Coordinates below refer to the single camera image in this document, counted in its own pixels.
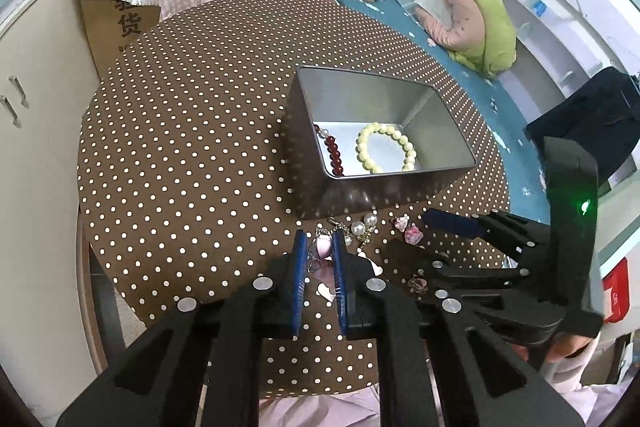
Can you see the silver metal tin box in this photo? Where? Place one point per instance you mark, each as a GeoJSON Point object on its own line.
{"type": "Point", "coordinates": [350, 202]}

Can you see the person's pink clothing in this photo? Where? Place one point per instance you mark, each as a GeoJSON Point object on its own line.
{"type": "Point", "coordinates": [325, 409]}

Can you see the brown cardboard box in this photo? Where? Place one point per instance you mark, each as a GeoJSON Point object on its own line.
{"type": "Point", "coordinates": [110, 37]}

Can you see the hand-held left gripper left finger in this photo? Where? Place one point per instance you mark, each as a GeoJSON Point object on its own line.
{"type": "Point", "coordinates": [300, 279]}

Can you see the red container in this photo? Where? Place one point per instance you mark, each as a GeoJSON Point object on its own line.
{"type": "Point", "coordinates": [616, 292]}

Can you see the pale pink jewelry piece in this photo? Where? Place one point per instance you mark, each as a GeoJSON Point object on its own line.
{"type": "Point", "coordinates": [372, 267]}

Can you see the white cabinet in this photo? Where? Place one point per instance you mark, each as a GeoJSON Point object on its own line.
{"type": "Point", "coordinates": [40, 182]}

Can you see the pearl drop jewelry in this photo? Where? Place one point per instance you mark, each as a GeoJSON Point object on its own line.
{"type": "Point", "coordinates": [369, 220]}

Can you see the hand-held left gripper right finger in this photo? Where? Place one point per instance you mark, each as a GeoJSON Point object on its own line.
{"type": "Point", "coordinates": [340, 282]}

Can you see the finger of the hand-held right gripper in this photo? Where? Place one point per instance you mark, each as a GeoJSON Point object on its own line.
{"type": "Point", "coordinates": [450, 222]}
{"type": "Point", "coordinates": [480, 282]}

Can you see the small brown flower ornament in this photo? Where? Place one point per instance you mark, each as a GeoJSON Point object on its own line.
{"type": "Point", "coordinates": [417, 283]}

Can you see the white pillow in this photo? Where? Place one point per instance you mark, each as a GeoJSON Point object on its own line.
{"type": "Point", "coordinates": [430, 11]}

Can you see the person's right forearm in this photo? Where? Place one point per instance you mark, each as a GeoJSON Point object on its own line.
{"type": "Point", "coordinates": [575, 377]}

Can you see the green quilt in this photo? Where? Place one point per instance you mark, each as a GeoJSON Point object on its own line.
{"type": "Point", "coordinates": [492, 32]}

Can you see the small blue box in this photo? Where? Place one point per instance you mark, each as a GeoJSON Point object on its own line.
{"type": "Point", "coordinates": [538, 4]}

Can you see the round table with dotted cloth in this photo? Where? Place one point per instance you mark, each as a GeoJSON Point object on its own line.
{"type": "Point", "coordinates": [200, 157]}

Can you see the pink quilt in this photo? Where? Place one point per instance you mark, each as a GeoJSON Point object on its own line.
{"type": "Point", "coordinates": [460, 7]}

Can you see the person's right hand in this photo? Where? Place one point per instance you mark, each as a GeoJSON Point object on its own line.
{"type": "Point", "coordinates": [567, 349]}

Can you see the blue bed mattress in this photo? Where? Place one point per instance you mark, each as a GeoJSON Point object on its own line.
{"type": "Point", "coordinates": [480, 92]}

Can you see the dark hanging garment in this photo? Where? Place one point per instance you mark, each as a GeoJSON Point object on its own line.
{"type": "Point", "coordinates": [590, 117]}

